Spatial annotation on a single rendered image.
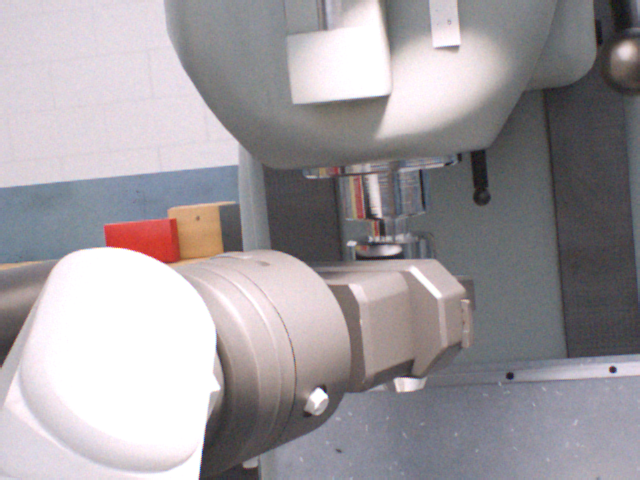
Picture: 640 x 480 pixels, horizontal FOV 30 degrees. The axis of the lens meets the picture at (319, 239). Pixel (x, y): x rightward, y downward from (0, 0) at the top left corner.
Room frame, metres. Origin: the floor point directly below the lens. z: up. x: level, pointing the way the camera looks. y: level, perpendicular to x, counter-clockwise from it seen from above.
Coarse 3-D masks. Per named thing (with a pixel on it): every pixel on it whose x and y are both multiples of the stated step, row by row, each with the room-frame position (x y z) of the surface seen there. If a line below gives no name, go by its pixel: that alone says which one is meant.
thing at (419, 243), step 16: (352, 240) 0.64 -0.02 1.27; (368, 240) 0.63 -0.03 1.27; (384, 240) 0.62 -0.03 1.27; (400, 240) 0.62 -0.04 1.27; (416, 240) 0.62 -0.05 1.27; (432, 240) 0.63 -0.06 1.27; (352, 256) 0.63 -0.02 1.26; (368, 256) 0.62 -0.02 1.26; (384, 256) 0.62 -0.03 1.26; (400, 256) 0.62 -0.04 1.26; (416, 256) 0.62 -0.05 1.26
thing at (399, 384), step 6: (396, 378) 0.62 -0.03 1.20; (402, 378) 0.62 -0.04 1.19; (426, 378) 0.63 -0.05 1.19; (384, 384) 0.63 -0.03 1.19; (390, 384) 0.63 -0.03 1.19; (396, 384) 0.63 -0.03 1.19; (402, 384) 0.63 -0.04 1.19; (408, 384) 0.63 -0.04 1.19; (414, 384) 0.63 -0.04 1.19; (420, 384) 0.63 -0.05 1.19; (390, 390) 0.63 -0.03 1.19; (396, 390) 0.63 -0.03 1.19; (402, 390) 0.63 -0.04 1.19; (408, 390) 0.63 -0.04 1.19; (414, 390) 0.63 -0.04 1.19
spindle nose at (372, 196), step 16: (352, 176) 0.62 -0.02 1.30; (368, 176) 0.62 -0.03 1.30; (384, 176) 0.62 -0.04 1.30; (400, 176) 0.62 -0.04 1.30; (416, 176) 0.62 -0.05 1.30; (352, 192) 0.62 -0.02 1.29; (368, 192) 0.62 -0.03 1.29; (384, 192) 0.62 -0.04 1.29; (400, 192) 0.62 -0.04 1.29; (416, 192) 0.62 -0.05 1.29; (352, 208) 0.62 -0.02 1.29; (368, 208) 0.62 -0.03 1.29; (384, 208) 0.62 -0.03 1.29; (400, 208) 0.62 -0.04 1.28; (416, 208) 0.62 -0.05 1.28; (432, 208) 0.63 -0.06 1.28
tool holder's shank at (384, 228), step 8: (408, 216) 0.63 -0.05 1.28; (368, 224) 0.64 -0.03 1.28; (376, 224) 0.63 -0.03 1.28; (384, 224) 0.63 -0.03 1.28; (392, 224) 0.63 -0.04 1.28; (400, 224) 0.63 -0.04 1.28; (408, 224) 0.63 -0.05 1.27; (368, 232) 0.64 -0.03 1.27; (376, 232) 0.63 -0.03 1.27; (384, 232) 0.63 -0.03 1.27; (392, 232) 0.63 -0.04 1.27; (400, 232) 0.63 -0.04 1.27; (408, 232) 0.63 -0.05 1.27
